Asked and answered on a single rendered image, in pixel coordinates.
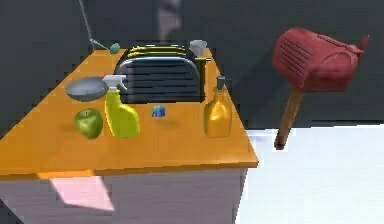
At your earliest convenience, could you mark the grey bowl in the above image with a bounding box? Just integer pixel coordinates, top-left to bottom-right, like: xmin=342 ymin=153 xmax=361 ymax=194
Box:
xmin=65 ymin=76 xmax=110 ymax=103

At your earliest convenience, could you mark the amber glass bottle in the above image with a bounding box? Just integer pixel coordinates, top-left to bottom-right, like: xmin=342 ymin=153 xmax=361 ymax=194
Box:
xmin=203 ymin=76 xmax=233 ymax=139

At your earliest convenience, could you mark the small blue cube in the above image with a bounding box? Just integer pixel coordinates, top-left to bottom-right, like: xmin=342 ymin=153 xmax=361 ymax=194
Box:
xmin=151 ymin=105 xmax=166 ymax=118

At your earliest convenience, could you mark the orange topped white counter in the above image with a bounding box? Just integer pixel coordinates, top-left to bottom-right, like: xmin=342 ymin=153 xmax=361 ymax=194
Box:
xmin=0 ymin=48 xmax=260 ymax=224

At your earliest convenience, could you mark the black chrome toaster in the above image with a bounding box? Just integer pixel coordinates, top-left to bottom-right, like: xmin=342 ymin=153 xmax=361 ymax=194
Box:
xmin=114 ymin=44 xmax=212 ymax=104

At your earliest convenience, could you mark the grey cup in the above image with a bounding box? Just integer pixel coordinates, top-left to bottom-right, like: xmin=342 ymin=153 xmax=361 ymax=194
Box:
xmin=189 ymin=39 xmax=208 ymax=58

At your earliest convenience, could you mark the yellow spray bottle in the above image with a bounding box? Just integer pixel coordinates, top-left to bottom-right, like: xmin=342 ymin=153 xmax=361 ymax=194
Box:
xmin=102 ymin=74 xmax=141 ymax=139

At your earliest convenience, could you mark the teal ladle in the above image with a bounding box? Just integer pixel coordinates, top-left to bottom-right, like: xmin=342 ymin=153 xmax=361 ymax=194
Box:
xmin=78 ymin=0 xmax=122 ymax=55

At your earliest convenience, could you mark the green apple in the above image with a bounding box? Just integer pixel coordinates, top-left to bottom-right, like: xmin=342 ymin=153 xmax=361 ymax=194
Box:
xmin=73 ymin=107 xmax=104 ymax=140

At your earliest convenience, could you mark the red mailbox on wooden post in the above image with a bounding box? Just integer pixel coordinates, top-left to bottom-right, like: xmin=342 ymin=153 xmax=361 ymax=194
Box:
xmin=271 ymin=27 xmax=370 ymax=150

